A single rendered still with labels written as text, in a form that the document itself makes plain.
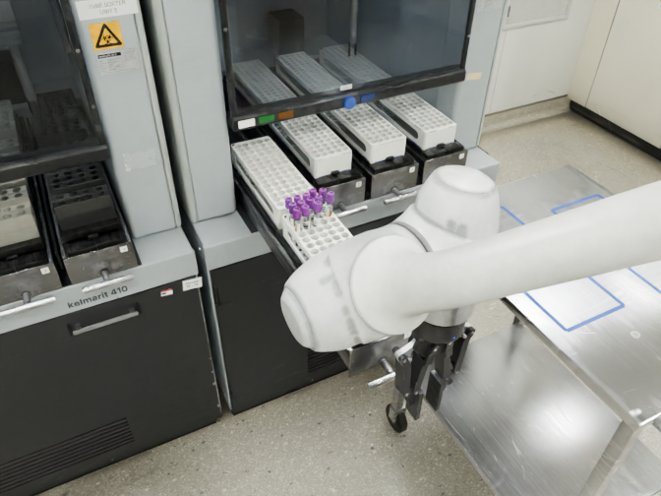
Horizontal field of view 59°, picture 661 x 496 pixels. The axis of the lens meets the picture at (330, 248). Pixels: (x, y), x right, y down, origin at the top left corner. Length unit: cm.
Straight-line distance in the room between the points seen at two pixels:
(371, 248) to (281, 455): 130
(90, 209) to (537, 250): 99
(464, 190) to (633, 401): 51
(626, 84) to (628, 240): 302
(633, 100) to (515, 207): 219
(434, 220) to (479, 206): 5
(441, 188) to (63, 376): 106
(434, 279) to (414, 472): 133
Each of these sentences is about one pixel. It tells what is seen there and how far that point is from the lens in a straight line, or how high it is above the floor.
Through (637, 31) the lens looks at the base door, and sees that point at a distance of 344.
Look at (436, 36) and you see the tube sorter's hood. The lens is 145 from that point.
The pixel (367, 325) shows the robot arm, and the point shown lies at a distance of 59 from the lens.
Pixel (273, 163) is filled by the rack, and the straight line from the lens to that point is 135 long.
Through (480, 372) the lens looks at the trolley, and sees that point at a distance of 169.
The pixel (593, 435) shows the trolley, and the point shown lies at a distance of 167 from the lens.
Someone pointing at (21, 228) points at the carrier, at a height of 85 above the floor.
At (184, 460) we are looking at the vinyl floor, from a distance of 186.
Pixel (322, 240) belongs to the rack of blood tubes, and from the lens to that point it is 111.
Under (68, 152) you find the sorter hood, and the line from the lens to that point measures 122.
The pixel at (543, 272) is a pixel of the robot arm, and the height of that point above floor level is 126.
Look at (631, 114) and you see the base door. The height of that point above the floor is 17.
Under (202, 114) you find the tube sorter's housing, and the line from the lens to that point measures 126.
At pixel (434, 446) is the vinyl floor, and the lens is 187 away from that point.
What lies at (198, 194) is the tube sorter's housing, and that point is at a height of 82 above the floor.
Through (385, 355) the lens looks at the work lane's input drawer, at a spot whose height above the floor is 76.
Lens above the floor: 157
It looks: 40 degrees down
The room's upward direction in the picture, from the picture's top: 1 degrees clockwise
